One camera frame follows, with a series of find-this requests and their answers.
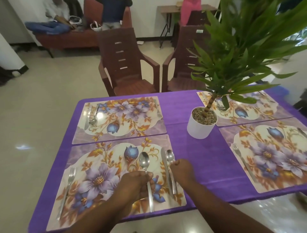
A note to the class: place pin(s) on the person's left hand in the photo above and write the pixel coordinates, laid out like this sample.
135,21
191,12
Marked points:
132,189

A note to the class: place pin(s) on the person's right hand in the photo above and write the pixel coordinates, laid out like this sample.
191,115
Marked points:
184,172

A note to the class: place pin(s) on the floral placemat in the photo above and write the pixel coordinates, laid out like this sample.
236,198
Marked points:
144,132
263,112
251,134
96,156

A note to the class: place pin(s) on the steel fork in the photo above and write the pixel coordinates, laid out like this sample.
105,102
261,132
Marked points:
239,156
69,180
158,114

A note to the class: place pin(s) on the person's left forearm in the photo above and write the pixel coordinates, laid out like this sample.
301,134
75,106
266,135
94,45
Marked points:
96,218

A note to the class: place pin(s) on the person's right forearm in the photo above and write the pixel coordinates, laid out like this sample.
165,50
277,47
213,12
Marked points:
227,213

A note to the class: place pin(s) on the purple cloth table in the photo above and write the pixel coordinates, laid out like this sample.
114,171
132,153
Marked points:
192,148

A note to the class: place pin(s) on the green plant with white pot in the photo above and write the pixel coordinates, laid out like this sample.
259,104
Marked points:
199,129

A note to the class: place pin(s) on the brown plastic chair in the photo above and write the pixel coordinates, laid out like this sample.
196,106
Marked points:
199,18
129,86
182,81

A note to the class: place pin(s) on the crumpled colourful paper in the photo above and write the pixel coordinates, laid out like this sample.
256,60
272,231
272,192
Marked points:
302,198

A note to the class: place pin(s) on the red sofa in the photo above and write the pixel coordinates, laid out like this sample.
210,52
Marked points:
72,40

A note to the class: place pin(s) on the wooden folding table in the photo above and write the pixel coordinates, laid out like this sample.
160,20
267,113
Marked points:
168,8

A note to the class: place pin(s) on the black and white bag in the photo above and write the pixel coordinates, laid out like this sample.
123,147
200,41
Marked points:
75,20

